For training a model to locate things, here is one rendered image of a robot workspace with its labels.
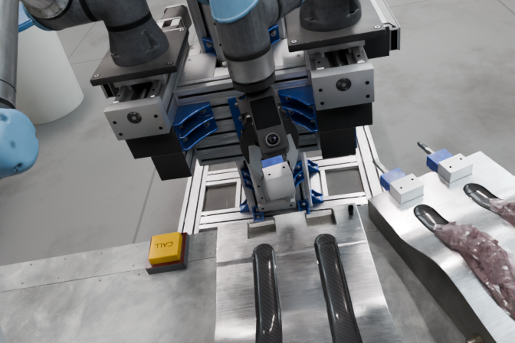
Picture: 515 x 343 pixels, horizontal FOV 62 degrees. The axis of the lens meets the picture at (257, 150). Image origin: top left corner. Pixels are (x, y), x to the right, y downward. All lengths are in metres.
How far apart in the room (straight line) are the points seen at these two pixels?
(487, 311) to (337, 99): 0.53
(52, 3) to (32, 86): 2.23
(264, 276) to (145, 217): 1.55
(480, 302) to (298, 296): 0.26
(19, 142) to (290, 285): 0.44
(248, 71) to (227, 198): 1.24
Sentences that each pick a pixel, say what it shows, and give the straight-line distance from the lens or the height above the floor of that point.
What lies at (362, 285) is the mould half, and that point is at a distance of 0.72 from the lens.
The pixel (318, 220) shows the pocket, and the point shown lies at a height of 0.86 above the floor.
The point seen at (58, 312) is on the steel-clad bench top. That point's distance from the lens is 0.98.
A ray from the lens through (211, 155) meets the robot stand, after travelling 1.27.
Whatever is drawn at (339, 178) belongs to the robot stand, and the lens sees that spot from 1.84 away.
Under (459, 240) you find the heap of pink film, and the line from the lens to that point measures 0.75.
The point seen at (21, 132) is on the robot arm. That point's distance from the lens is 0.55.
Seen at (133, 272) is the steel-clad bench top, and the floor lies 0.80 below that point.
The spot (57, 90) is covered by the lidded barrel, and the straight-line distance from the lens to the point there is 3.35.
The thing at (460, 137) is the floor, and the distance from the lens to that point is 2.38.
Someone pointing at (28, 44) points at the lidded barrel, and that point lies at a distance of 3.20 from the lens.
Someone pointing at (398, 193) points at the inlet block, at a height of 0.88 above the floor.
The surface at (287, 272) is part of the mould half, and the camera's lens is 0.74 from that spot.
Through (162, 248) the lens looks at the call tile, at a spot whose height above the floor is 0.84.
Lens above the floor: 1.49
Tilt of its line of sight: 39 degrees down
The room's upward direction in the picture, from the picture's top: 14 degrees counter-clockwise
